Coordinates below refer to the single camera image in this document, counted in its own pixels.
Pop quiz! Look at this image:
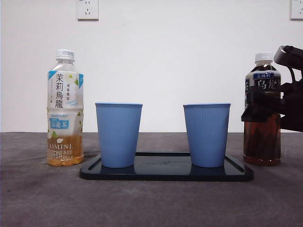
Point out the dark oolong tea bottle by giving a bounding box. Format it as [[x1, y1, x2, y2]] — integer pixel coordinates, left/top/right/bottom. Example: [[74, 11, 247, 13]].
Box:
[[243, 52, 282, 167]]

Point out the blue ribbed plastic cup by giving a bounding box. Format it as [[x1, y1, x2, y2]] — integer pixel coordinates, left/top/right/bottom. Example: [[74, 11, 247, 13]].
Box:
[[183, 102, 231, 168], [95, 102, 143, 168]]

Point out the jasmine oolong tea bottle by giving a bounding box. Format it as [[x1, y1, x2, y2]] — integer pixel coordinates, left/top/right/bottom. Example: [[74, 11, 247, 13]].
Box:
[[46, 49, 85, 167]]

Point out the dark blue rectangular tray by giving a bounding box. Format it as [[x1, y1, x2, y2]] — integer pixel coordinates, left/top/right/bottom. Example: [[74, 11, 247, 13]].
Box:
[[79, 152, 254, 182]]

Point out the black cable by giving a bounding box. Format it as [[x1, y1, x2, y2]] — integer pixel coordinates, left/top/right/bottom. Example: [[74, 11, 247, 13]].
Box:
[[287, 66, 298, 84]]

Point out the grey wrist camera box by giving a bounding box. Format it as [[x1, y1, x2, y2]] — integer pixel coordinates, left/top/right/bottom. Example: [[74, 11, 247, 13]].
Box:
[[273, 44, 303, 70]]

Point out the white wall socket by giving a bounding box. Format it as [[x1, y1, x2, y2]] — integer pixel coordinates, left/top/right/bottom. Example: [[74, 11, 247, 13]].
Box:
[[76, 0, 99, 20], [290, 0, 303, 20]]

